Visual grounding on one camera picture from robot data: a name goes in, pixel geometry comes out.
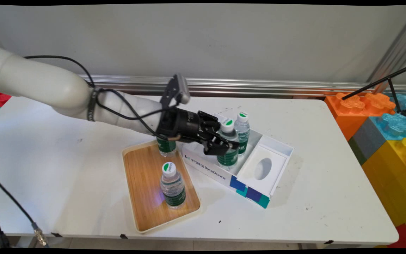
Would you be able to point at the black tripod stand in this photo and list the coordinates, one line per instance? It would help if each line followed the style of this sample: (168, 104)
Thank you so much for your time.
(372, 84)

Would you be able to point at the aluminium frame post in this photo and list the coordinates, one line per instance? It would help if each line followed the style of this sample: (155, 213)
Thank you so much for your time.
(397, 46)

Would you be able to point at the grey toy building block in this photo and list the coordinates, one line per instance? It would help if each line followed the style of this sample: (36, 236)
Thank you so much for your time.
(368, 141)

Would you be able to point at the blue toy building block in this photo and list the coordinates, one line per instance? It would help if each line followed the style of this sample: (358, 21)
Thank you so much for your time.
(398, 127)

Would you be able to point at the white ByteDance cardboard box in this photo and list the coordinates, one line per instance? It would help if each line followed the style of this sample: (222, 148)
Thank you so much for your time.
(206, 165)

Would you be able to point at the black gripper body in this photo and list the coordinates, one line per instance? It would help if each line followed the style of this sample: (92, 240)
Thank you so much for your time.
(182, 125)

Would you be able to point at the aluminium frame rail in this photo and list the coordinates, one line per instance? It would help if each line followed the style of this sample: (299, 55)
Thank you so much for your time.
(259, 86)

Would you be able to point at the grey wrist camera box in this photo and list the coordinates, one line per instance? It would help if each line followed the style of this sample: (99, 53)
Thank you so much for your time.
(182, 88)

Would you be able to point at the yellow toy building block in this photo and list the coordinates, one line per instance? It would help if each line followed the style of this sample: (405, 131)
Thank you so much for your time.
(389, 176)

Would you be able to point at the clear water bottle green label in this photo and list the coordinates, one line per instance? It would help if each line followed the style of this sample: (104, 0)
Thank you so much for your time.
(242, 130)
(173, 192)
(167, 148)
(227, 125)

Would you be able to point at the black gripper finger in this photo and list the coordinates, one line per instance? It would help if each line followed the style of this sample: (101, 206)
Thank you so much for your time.
(220, 145)
(208, 118)

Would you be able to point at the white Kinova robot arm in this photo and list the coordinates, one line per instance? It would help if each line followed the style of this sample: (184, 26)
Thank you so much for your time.
(41, 84)

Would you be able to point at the orange toy building block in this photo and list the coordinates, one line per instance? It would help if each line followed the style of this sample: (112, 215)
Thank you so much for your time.
(347, 113)

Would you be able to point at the wooden tray with pale rim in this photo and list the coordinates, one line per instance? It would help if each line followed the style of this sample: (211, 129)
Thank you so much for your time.
(146, 190)

